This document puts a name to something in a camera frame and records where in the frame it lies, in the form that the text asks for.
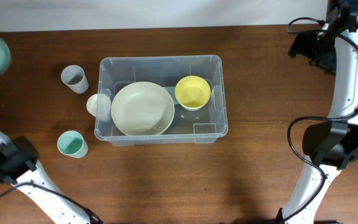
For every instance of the grey cup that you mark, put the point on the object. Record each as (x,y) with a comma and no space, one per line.
(73,76)

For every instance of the beige plate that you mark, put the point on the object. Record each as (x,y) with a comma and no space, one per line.
(142,108)

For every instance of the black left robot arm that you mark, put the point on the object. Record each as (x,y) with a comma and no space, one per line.
(20,167)

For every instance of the white bowl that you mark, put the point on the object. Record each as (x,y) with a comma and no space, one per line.
(192,108)

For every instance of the cream cup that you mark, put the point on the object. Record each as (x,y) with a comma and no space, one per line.
(99,105)

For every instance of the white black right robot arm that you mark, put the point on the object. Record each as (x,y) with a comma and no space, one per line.
(331,142)

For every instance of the small green cup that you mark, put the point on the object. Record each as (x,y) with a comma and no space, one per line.
(72,143)

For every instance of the clear plastic storage container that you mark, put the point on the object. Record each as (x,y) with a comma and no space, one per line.
(204,126)

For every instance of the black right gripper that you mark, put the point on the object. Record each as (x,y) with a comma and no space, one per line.
(329,66)

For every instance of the yellow bowl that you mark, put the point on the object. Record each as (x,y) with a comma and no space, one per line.
(192,91)

